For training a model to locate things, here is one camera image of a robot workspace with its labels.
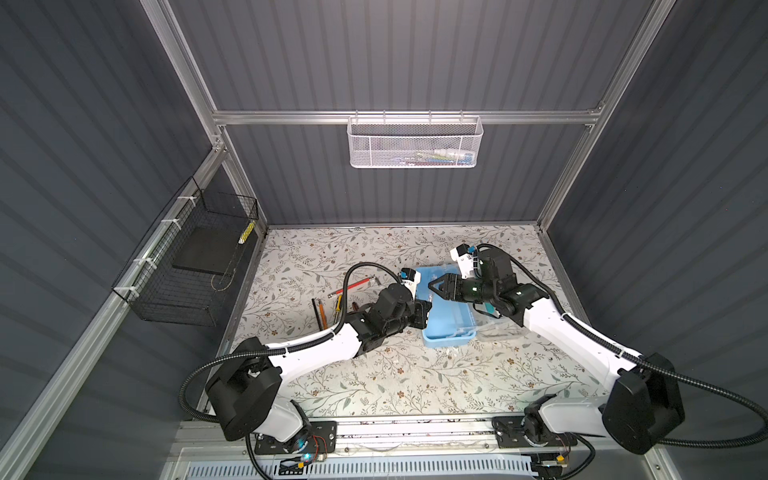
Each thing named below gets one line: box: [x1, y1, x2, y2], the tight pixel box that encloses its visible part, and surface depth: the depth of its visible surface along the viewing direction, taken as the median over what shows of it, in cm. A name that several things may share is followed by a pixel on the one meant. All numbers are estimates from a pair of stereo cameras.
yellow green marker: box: [238, 220, 256, 244], surface depth 83 cm
